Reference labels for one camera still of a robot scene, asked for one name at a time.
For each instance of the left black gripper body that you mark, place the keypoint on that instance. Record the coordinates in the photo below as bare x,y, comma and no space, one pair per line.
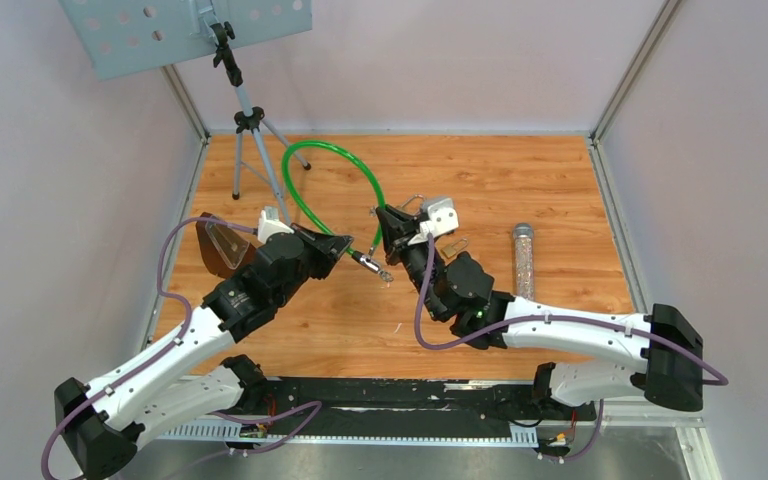
318,260

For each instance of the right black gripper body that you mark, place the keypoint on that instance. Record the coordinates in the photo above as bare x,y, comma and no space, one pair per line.
406,253

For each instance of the large brass padlock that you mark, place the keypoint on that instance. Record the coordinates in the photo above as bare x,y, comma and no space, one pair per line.
412,199

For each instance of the keys of cable lock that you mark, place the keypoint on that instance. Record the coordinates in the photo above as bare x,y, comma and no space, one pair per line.
385,276

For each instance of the small brass padlock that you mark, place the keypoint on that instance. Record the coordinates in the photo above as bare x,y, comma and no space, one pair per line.
451,250

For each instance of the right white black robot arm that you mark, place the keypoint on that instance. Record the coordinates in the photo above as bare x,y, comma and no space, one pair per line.
656,355

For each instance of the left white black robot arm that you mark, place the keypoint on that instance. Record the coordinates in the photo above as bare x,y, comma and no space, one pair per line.
104,422

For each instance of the brown wooden metronome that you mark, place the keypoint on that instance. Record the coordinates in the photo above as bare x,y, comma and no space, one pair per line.
222,249

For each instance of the glittery silver microphone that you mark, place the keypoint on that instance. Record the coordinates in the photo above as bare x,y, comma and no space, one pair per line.
523,241

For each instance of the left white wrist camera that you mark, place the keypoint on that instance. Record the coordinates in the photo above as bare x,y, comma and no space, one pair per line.
270,224

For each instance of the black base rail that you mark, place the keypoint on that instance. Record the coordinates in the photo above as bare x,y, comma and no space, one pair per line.
367,411

